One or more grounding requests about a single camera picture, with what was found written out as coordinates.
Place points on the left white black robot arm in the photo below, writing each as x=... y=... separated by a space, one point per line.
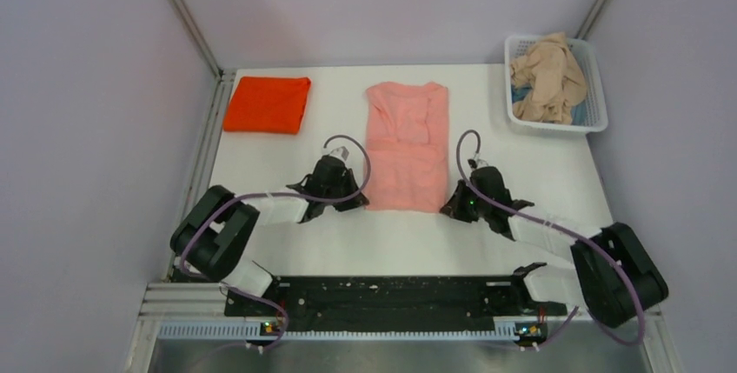
x=212 y=238

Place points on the controller board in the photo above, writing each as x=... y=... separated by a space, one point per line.
x=271 y=328
x=531 y=331

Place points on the folded orange t shirt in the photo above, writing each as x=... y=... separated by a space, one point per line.
x=268 y=105

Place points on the aluminium frame rail front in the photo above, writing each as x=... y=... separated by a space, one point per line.
x=196 y=310

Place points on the white plastic basket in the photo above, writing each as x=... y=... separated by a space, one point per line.
x=589 y=116

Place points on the aluminium frame rail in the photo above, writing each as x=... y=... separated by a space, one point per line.
x=208 y=142
x=196 y=310

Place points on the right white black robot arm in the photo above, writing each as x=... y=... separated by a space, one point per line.
x=608 y=269

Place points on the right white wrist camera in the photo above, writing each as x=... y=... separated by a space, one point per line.
x=476 y=162

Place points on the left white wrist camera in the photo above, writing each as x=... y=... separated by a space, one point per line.
x=341 y=153

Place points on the blue garment in basket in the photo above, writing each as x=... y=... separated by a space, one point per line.
x=518 y=94

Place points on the left aluminium frame rail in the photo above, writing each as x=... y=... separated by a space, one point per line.
x=208 y=142

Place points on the pink t shirt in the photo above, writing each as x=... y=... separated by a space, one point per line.
x=407 y=139

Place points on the left corner aluminium post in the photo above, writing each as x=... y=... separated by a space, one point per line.
x=196 y=36

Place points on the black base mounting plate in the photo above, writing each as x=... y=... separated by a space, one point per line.
x=394 y=303

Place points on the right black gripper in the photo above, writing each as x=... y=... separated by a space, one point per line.
x=454 y=209

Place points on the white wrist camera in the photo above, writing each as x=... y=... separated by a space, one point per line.
x=341 y=153
x=476 y=162

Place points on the left controller board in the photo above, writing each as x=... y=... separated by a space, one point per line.
x=271 y=328

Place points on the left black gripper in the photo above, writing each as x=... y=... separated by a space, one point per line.
x=359 y=202

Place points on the right controller board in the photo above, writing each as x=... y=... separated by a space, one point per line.
x=531 y=331

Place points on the beige crumpled t shirt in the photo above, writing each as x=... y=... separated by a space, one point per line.
x=555 y=80

